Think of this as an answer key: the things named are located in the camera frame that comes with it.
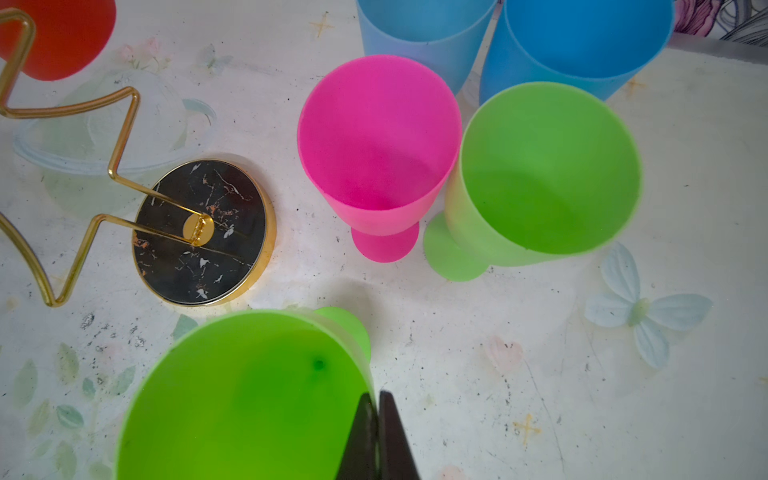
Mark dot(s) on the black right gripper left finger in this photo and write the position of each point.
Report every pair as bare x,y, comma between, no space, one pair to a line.
359,460

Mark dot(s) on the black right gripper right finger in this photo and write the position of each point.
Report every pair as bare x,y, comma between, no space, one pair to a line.
396,461

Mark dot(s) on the green wine glass back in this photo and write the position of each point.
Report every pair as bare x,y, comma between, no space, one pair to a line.
259,394

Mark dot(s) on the green wine glass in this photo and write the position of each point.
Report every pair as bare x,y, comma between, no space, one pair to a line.
545,171
259,394

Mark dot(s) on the green wine glass front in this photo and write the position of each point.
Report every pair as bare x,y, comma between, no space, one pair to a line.
545,171

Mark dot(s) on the pink wine glass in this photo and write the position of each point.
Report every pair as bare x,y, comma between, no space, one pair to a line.
378,137

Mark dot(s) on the light blue wine glass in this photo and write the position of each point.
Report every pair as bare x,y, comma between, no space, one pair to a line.
444,35

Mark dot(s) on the red wine glass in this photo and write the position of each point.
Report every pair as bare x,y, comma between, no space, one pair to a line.
70,34

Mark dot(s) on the gold wine glass rack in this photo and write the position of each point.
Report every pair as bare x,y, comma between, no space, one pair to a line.
199,227

